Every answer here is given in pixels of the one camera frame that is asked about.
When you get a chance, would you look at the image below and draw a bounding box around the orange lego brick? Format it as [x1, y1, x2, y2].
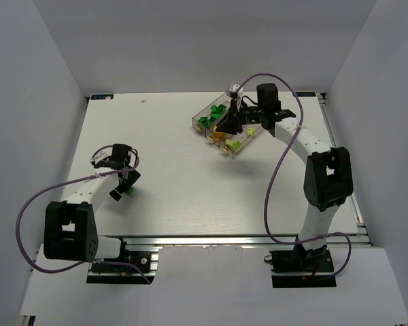
[212, 126, 225, 139]

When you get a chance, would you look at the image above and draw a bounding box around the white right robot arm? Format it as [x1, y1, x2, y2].
[216, 84, 354, 264]

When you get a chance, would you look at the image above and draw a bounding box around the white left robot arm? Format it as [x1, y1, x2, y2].
[44, 144, 140, 263]

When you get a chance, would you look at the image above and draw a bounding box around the clear three-compartment container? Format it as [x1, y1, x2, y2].
[192, 94, 263, 158]

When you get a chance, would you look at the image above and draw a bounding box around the blue label left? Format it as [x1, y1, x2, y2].
[90, 94, 114, 101]

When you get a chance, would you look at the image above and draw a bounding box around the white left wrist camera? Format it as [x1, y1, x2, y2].
[90, 150, 109, 165]

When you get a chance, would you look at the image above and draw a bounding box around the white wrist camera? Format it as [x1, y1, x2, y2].
[90, 150, 109, 165]
[225, 84, 240, 99]

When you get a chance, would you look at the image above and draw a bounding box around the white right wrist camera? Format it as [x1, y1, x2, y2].
[225, 84, 240, 99]

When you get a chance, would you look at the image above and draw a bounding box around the aluminium rail front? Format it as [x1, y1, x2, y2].
[47, 234, 375, 247]

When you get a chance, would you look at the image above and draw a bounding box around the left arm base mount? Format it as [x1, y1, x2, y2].
[86, 251, 158, 285]

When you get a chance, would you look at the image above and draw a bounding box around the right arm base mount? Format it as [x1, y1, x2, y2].
[263, 249, 337, 289]

